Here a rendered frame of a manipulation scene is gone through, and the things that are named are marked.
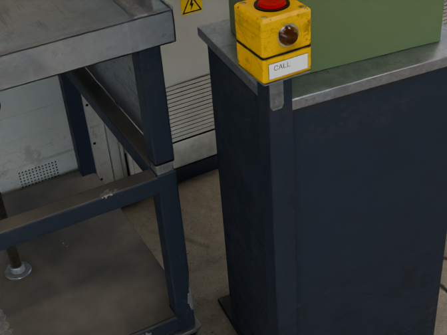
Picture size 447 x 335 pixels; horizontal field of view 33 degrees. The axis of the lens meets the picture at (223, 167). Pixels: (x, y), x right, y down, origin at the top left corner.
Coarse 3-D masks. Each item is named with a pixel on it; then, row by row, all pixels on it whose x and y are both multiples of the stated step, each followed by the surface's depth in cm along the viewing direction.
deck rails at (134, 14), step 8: (112, 0) 124; (120, 0) 123; (128, 0) 123; (136, 0) 123; (144, 0) 120; (128, 8) 120; (136, 8) 120; (144, 8) 120; (152, 8) 118; (136, 16) 117; (144, 16) 118
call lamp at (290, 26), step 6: (288, 24) 103; (294, 24) 103; (282, 30) 103; (288, 30) 102; (294, 30) 103; (282, 36) 103; (288, 36) 102; (294, 36) 103; (282, 42) 103; (288, 42) 103; (294, 42) 103
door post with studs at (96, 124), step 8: (88, 104) 200; (88, 112) 201; (88, 120) 202; (96, 120) 203; (96, 128) 204; (96, 136) 206; (104, 136) 207; (96, 144) 207; (104, 144) 208; (96, 152) 208; (104, 152) 209; (96, 160) 209; (104, 160) 210; (104, 168) 212; (104, 176) 213
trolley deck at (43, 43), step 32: (0, 0) 128; (32, 0) 127; (64, 0) 126; (96, 0) 125; (160, 0) 123; (0, 32) 117; (32, 32) 116; (64, 32) 115; (96, 32) 116; (128, 32) 118; (160, 32) 121; (0, 64) 111; (32, 64) 113; (64, 64) 116
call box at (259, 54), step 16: (256, 0) 107; (288, 0) 105; (240, 16) 106; (256, 16) 102; (272, 16) 102; (288, 16) 102; (304, 16) 104; (240, 32) 107; (256, 32) 103; (272, 32) 102; (304, 32) 105; (240, 48) 109; (256, 48) 104; (272, 48) 104; (288, 48) 105; (304, 48) 106; (240, 64) 111; (256, 64) 106; (272, 64) 105; (288, 64) 106; (304, 64) 108; (272, 80) 106
